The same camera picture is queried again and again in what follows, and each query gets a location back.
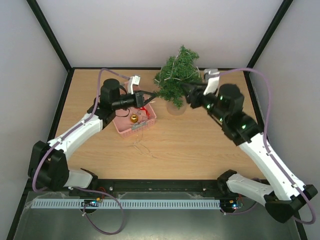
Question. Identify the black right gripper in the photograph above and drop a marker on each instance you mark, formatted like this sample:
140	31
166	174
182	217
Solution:
191	94

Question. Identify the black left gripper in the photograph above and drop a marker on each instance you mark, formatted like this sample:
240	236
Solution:
139	98

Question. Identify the small green christmas tree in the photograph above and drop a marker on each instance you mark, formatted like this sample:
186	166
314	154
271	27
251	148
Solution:
178	77

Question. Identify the round wooden tree base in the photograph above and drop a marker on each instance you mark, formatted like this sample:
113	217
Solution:
174	110

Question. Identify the pink perforated plastic basket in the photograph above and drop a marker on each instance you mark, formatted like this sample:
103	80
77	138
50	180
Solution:
126	128

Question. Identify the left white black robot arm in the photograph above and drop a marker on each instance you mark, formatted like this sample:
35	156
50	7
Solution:
48	167

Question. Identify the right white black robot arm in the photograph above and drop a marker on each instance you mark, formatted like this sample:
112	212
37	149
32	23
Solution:
284	194

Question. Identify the red ribbon bow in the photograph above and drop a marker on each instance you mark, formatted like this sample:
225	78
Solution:
147	113

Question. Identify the gold bauble ornament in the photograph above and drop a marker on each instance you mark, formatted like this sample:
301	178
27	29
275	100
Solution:
134	118

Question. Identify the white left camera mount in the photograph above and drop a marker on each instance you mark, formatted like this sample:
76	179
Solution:
130	89

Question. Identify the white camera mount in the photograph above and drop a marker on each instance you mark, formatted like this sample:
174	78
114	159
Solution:
130	89
212	83

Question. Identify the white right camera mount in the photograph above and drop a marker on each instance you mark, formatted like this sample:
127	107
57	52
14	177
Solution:
212	83

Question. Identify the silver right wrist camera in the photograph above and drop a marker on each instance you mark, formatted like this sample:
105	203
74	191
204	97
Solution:
210	73

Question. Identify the black front frame rail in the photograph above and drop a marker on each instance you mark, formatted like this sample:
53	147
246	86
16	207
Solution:
205	188

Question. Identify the light blue slotted cable duct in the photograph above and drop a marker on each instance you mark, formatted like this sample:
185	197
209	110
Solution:
128	204

